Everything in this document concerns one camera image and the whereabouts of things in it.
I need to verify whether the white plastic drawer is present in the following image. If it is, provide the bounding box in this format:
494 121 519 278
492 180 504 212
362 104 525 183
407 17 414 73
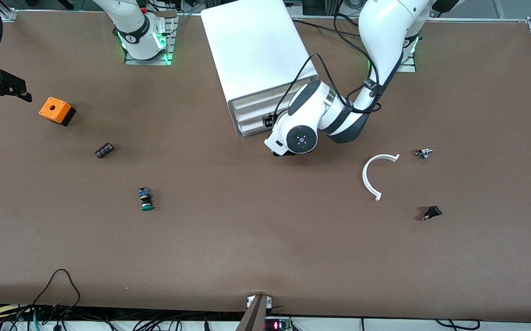
231 84 300 111
234 99 289 124
237 115 275 137

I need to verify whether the white drawer cabinet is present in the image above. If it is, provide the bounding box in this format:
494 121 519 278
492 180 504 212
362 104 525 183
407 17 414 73
200 0 319 138

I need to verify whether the green mushroom push button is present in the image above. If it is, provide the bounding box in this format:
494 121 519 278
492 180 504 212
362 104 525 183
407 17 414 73
138 186 155 212

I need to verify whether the white semicircular clamp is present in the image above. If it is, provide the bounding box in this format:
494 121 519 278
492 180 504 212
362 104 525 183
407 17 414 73
362 153 400 202

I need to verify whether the device with red display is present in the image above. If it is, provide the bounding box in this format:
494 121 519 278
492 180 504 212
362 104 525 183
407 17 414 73
264 317 292 331

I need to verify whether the orange button enclosure box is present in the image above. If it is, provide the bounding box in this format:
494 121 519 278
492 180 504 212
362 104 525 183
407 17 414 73
39 97 76 127

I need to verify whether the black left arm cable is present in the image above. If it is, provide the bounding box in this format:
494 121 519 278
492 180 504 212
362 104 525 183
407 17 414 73
272 0 383 121

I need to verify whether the black table cable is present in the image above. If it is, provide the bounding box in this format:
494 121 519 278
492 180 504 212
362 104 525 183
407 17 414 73
292 17 363 37

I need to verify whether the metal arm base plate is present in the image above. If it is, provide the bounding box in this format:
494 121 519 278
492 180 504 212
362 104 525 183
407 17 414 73
398 39 417 73
124 16 175 66

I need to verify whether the black looped cable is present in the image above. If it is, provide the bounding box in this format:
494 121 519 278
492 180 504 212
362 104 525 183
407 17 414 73
31 269 82 318

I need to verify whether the black square push switch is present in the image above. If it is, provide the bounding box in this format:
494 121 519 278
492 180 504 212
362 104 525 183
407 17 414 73
421 205 443 222

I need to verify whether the front camera mounting post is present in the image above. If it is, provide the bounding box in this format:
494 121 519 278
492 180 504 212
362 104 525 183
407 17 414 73
236 294 271 331

